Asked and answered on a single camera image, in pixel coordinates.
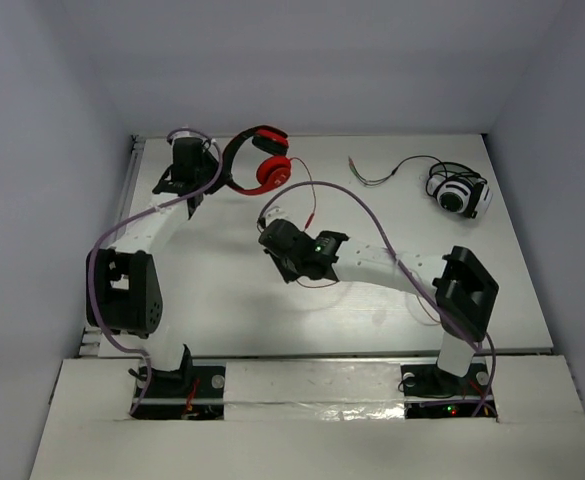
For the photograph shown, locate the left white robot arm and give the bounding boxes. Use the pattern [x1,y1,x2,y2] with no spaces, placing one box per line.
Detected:
[86,130,223,394]

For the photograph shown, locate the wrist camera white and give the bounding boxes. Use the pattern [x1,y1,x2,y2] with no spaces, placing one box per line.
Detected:
[166,127,215,145]
[258,205,288,227]

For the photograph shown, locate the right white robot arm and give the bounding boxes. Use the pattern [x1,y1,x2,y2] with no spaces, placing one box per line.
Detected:
[257,218,500,393]

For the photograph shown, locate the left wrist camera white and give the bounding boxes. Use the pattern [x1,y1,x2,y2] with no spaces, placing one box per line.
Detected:
[166,127,215,145]

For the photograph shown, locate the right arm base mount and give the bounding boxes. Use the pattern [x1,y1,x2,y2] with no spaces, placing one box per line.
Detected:
[397,363,498,419]

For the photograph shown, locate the white black headphones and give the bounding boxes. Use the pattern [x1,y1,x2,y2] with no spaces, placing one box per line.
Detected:
[425,162,493,220]

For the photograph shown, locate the red headphone cable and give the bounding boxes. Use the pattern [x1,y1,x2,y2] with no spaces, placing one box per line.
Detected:
[284,156,448,327]

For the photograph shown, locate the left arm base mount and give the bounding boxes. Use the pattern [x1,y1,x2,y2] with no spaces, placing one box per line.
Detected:
[132,365,226,421]

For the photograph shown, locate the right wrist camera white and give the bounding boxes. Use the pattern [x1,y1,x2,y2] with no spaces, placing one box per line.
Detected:
[258,205,288,227]

